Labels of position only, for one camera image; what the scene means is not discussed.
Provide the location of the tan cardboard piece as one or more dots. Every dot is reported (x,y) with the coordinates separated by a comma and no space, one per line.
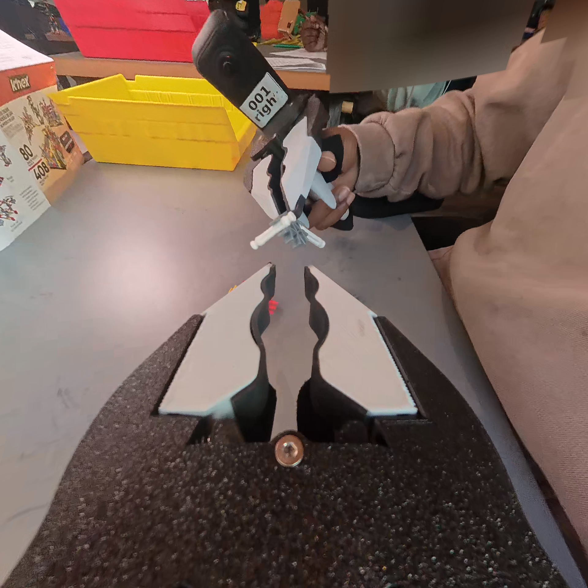
(287,20)

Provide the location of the person's right hand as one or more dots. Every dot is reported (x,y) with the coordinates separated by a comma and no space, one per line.
(326,216)

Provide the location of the nested yellow plastic bins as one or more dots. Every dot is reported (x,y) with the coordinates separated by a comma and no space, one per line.
(151,128)

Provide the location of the red plastic bin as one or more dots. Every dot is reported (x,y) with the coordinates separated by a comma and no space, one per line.
(128,27)

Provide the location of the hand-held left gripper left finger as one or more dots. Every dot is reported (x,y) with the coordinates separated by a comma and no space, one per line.
(216,358)

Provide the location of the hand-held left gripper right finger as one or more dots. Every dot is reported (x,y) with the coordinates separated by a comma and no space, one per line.
(353,358)

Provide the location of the person's right forearm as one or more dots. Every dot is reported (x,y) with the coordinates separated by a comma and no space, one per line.
(436,147)

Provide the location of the printed toy set box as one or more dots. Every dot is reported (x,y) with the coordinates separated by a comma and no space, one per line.
(27,160)

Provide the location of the small red bin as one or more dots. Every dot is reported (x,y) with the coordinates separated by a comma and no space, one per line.
(271,20)

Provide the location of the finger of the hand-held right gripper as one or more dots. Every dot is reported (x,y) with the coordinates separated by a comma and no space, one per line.
(301,156)
(262,183)

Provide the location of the red and yellow connector stack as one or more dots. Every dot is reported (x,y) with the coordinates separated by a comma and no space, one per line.
(274,306)

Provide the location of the grey snowflake connector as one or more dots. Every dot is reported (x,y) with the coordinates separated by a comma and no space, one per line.
(294,235)

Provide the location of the dark printed box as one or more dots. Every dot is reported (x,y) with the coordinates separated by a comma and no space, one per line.
(27,23)

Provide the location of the person's beige sweatshirt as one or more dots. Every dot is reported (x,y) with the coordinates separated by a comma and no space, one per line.
(528,298)

